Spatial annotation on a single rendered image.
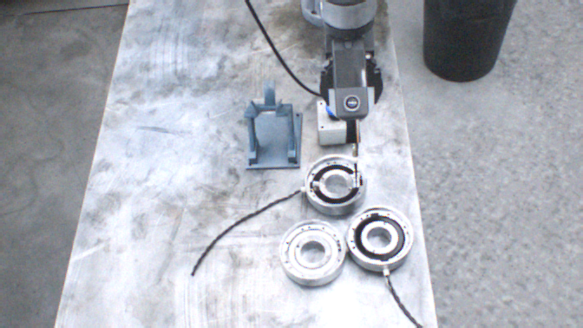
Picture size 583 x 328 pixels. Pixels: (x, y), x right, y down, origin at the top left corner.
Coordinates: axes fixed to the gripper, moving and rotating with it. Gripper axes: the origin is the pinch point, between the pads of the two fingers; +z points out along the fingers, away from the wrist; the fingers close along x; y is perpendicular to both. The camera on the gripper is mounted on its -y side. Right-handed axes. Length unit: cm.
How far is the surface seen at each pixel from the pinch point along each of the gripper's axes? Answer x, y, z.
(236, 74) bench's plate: 23.8, 24.1, 13.1
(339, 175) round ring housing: 2.6, -3.8, 10.5
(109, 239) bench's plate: 42.6, -14.1, 13.0
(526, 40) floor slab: -67, 113, 93
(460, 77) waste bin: -39, 92, 90
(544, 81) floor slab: -69, 91, 93
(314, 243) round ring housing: 6.8, -16.5, 11.1
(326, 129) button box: 4.7, 4.9, 8.6
